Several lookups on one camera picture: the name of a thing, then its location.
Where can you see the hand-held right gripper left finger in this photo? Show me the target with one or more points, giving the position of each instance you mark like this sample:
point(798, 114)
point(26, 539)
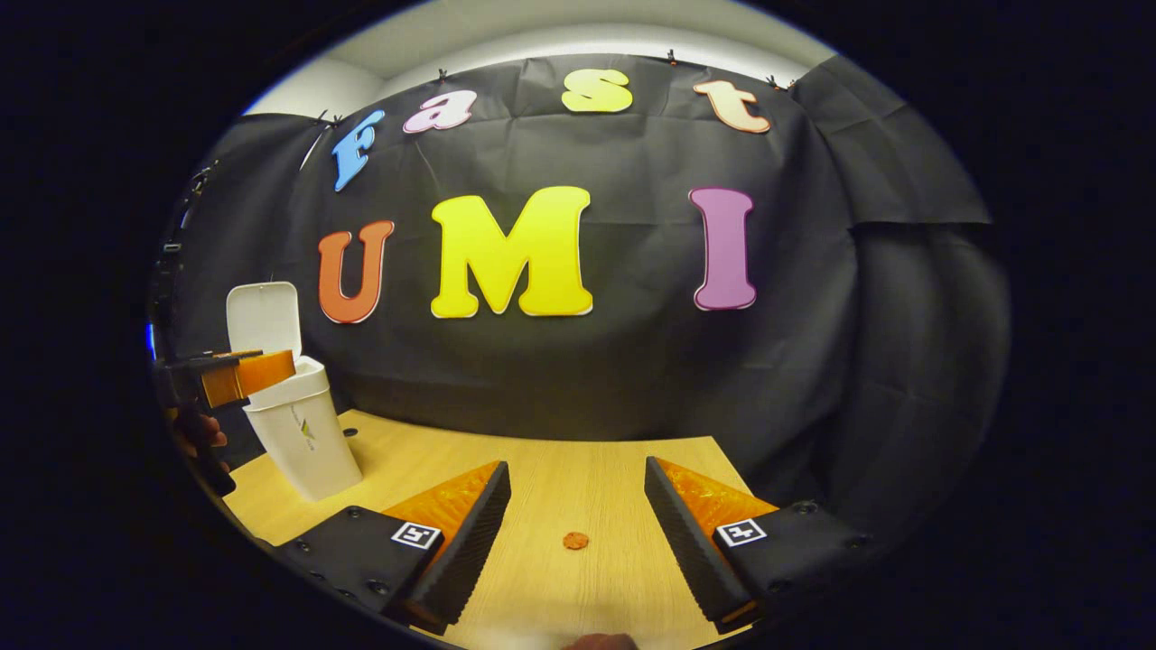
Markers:
point(474, 542)

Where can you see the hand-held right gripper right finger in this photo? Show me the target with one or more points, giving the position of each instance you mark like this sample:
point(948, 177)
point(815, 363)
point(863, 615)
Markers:
point(686, 551)

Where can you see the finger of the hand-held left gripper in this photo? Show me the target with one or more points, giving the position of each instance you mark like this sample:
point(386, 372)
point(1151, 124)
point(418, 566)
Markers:
point(253, 377)

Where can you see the white desktop garbage bin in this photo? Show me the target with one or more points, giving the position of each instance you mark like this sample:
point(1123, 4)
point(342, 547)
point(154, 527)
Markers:
point(302, 451)

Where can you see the orange paper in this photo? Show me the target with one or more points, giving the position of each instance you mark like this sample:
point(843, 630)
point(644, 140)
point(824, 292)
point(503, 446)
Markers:
point(575, 541)

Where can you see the wooden desktop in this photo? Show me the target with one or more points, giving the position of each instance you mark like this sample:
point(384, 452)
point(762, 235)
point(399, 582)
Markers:
point(560, 478)

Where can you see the black backdrop cloth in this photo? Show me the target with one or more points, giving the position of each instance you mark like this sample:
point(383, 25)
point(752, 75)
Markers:
point(632, 379)

